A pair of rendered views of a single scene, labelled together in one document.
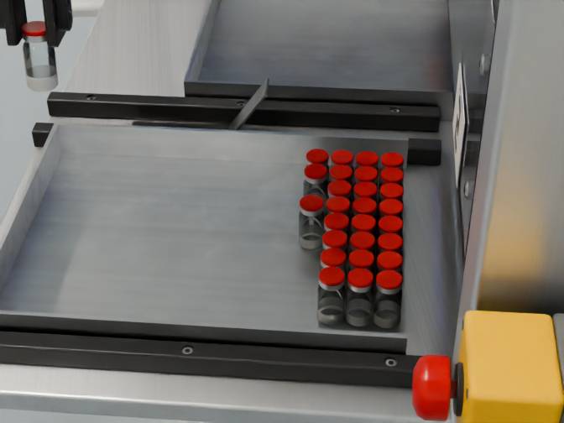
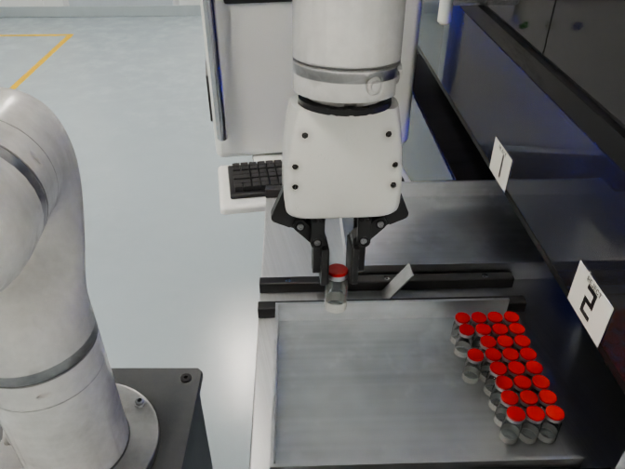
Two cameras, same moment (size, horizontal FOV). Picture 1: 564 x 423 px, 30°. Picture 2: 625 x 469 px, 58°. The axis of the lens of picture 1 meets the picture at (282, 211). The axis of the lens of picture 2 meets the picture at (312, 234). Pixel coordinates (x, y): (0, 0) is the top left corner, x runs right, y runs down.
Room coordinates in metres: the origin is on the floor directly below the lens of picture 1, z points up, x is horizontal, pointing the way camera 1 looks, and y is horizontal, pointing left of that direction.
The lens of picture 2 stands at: (0.23, 0.25, 1.47)
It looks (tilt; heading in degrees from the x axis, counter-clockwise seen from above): 35 degrees down; 352
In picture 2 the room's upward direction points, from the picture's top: straight up
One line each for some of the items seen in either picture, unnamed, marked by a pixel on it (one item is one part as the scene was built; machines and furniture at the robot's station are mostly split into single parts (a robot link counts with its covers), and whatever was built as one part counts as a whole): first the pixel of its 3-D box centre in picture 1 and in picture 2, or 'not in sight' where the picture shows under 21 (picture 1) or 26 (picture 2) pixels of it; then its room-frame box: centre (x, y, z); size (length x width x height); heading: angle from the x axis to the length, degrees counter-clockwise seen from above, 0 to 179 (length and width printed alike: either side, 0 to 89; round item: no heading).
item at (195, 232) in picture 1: (210, 232); (406, 378); (0.70, 0.06, 0.90); 0.34 x 0.26 x 0.04; 84
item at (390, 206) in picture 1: (389, 235); (527, 371); (0.68, -0.09, 0.91); 0.18 x 0.02 x 0.05; 174
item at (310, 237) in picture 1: (311, 222); (472, 366); (0.70, -0.03, 0.91); 0.02 x 0.02 x 0.05
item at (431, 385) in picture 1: (442, 388); not in sight; (0.43, -0.10, 1.00); 0.04 x 0.04 x 0.04; 84
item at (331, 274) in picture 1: (336, 232); (492, 372); (0.68, -0.05, 0.91); 0.18 x 0.02 x 0.05; 174
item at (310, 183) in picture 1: (315, 190); (464, 341); (0.74, -0.03, 0.91); 0.02 x 0.02 x 0.05
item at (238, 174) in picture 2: not in sight; (314, 172); (1.39, 0.08, 0.82); 0.40 x 0.14 x 0.02; 92
